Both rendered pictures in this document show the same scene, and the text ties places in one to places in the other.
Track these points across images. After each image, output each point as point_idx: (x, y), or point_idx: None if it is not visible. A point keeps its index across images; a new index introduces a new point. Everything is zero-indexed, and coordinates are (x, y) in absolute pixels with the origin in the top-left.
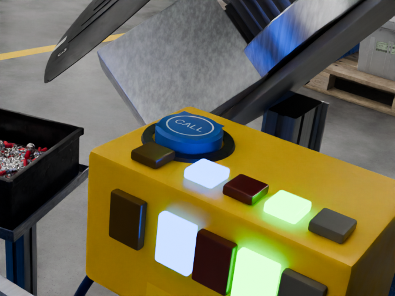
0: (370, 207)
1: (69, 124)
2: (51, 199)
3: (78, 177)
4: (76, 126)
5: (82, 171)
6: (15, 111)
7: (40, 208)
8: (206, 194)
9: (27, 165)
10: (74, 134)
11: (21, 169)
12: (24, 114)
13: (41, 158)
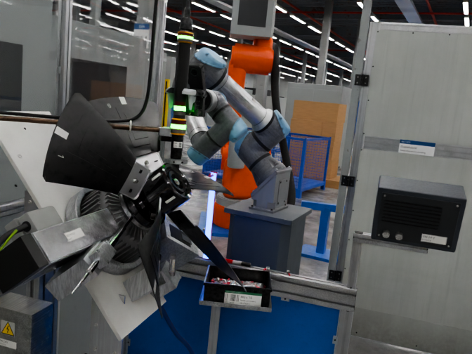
0: None
1: (210, 282)
2: (202, 288)
3: (200, 296)
4: (206, 282)
5: (202, 303)
6: (235, 285)
7: (203, 285)
8: None
9: (208, 269)
10: (204, 279)
11: (208, 267)
12: (230, 284)
13: (206, 271)
